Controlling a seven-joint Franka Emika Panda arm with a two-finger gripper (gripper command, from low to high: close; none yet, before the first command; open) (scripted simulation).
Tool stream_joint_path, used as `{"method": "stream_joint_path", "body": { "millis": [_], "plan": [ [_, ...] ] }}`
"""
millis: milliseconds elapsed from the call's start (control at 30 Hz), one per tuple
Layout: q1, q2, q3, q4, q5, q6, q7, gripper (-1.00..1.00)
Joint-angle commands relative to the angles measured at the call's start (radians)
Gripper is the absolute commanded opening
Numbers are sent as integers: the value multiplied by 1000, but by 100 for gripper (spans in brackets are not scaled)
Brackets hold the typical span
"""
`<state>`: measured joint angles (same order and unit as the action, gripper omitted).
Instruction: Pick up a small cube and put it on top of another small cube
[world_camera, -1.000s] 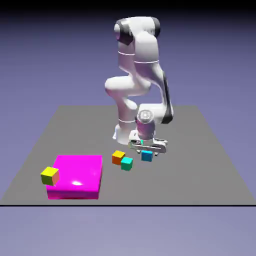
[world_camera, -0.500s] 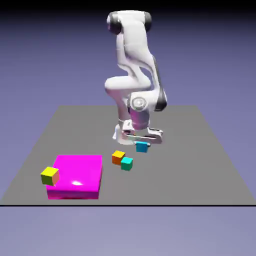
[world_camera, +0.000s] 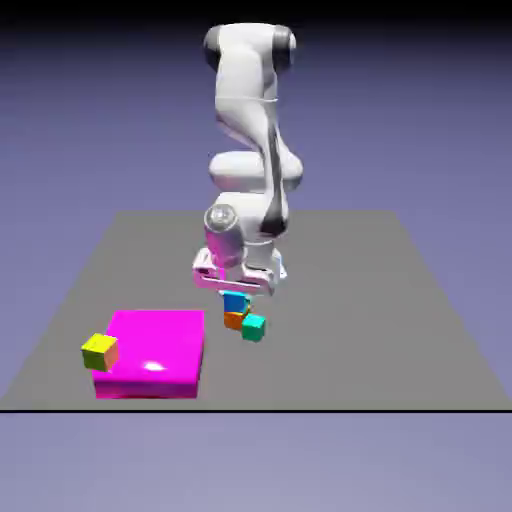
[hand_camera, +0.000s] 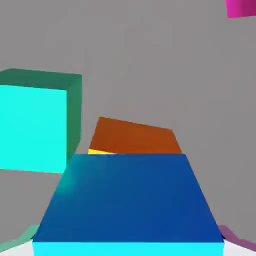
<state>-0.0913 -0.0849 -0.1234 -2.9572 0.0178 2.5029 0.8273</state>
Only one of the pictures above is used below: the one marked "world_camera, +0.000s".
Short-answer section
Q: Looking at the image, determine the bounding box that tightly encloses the large magenta box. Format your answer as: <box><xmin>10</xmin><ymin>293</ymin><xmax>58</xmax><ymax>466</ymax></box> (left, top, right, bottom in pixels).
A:
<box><xmin>91</xmin><ymin>309</ymin><xmax>206</xmax><ymax>400</ymax></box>

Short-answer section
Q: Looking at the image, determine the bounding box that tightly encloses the small yellow cube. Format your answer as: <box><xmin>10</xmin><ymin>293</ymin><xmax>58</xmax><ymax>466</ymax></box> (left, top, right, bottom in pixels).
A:
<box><xmin>80</xmin><ymin>332</ymin><xmax>120</xmax><ymax>373</ymax></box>

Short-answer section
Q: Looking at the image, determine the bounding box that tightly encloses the small green cube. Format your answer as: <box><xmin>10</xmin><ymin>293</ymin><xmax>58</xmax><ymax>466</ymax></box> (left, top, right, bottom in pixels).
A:
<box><xmin>241</xmin><ymin>313</ymin><xmax>267</xmax><ymax>344</ymax></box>

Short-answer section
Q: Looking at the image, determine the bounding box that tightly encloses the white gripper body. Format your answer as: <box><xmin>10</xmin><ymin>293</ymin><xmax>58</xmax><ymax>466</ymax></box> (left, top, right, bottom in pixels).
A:
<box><xmin>191</xmin><ymin>246</ymin><xmax>278</xmax><ymax>298</ymax></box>

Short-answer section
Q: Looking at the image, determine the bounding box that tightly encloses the small orange cube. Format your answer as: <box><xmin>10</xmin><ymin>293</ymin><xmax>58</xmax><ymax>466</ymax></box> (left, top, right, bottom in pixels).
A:
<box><xmin>222</xmin><ymin>306</ymin><xmax>252</xmax><ymax>332</ymax></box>

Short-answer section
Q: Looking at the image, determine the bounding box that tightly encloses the small blue cube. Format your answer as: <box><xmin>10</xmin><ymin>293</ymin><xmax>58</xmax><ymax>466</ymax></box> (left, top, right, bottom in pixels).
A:
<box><xmin>222</xmin><ymin>291</ymin><xmax>251</xmax><ymax>316</ymax></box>

